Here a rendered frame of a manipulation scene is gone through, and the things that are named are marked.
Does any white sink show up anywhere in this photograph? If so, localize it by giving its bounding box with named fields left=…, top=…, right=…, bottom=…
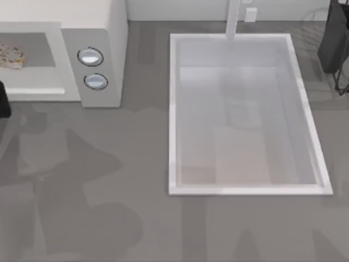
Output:
left=168, top=33, right=334, bottom=197

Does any round microwave knob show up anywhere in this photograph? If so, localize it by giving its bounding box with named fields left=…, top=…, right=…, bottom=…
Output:
left=77, top=46, right=105, bottom=67
left=83, top=73, right=109, bottom=91

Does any tall white tap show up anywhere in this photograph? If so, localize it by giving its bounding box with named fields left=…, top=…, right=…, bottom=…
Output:
left=225, top=0, right=242, bottom=44

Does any pale microwave oven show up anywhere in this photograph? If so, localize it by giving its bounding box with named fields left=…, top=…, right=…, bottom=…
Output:
left=0, top=0, right=129, bottom=109

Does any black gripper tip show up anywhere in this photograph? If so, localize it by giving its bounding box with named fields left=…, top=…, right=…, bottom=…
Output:
left=0, top=81, right=12, bottom=119

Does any speckled bread slice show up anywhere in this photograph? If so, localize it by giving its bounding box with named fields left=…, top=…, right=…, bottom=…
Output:
left=0, top=41, right=27, bottom=69

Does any black folding chair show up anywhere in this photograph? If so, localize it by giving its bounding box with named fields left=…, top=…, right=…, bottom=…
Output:
left=317, top=0, right=349, bottom=96

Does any white wall socket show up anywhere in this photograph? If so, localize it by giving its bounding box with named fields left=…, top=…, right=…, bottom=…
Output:
left=245, top=7, right=258, bottom=23

